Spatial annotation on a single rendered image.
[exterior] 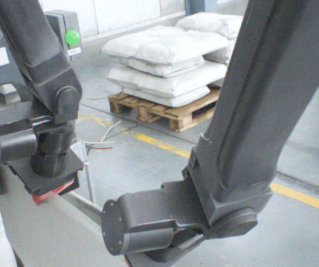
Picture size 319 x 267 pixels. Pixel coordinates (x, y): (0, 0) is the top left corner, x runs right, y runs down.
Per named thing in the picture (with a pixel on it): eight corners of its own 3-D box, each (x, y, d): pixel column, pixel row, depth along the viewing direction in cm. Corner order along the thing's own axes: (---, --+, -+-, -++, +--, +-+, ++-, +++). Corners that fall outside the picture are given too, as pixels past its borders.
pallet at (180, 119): (273, 86, 444) (274, 70, 438) (180, 133, 371) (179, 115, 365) (203, 73, 500) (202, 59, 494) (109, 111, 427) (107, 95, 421)
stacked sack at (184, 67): (208, 69, 385) (207, 51, 380) (164, 83, 364) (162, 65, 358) (158, 55, 436) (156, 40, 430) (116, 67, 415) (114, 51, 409)
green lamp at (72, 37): (83, 44, 100) (81, 28, 99) (70, 47, 98) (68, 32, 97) (76, 42, 102) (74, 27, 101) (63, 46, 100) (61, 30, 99)
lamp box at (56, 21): (84, 56, 103) (77, 11, 99) (66, 62, 100) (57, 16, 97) (65, 52, 108) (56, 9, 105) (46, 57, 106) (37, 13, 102)
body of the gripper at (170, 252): (108, 239, 61) (133, 219, 56) (169, 205, 67) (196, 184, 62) (136, 288, 60) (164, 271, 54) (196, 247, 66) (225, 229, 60)
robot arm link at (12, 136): (80, 86, 69) (52, 62, 75) (-3, 102, 63) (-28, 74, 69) (79, 157, 75) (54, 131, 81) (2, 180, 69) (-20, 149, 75)
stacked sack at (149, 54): (233, 48, 387) (232, 28, 381) (171, 71, 349) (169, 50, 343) (194, 42, 417) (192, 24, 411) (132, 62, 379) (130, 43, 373)
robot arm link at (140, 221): (267, 218, 48) (232, 142, 52) (162, 232, 42) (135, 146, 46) (207, 265, 57) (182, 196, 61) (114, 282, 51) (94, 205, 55)
